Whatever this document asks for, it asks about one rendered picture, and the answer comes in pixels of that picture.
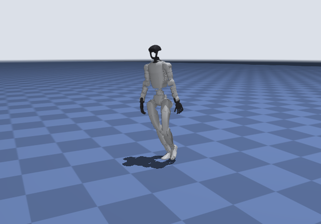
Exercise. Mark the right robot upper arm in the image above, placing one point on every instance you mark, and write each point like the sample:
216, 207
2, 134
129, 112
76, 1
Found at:
146, 75

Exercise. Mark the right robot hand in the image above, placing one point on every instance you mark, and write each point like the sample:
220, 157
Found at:
141, 105

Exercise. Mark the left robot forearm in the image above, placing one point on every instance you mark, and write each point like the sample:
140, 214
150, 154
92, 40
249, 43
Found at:
174, 91

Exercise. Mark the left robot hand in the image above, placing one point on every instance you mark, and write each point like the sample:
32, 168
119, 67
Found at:
178, 106

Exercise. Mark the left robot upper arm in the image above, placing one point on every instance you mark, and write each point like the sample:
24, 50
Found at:
168, 68

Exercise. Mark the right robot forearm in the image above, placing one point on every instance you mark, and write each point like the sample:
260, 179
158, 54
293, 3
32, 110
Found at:
143, 93

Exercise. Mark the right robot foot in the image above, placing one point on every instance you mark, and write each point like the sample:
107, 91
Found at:
166, 156

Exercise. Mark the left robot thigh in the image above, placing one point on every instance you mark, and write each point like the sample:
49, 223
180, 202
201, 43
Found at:
165, 112

